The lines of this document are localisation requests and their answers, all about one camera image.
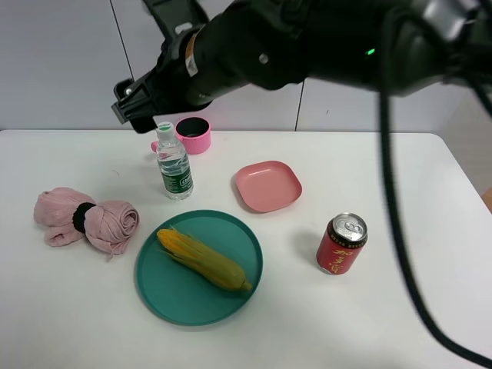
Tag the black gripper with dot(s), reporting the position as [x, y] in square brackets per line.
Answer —
[167, 89]

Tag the black hair band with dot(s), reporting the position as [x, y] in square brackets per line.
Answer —
[78, 218]

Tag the red drink can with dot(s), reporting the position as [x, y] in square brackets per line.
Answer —
[343, 240]

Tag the yellow toy corn cob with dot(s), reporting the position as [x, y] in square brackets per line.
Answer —
[213, 266]

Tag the pink square plate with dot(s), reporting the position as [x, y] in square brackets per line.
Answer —
[268, 186]

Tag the clear plastic water bottle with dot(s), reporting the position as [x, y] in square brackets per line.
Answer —
[173, 163]

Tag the pink toy saucepan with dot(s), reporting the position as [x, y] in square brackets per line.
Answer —
[191, 135]

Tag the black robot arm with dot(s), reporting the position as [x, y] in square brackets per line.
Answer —
[392, 47]

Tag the pink rolled towel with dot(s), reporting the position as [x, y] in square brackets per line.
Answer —
[109, 226]

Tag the teal round plate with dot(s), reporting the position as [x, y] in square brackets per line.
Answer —
[182, 296]

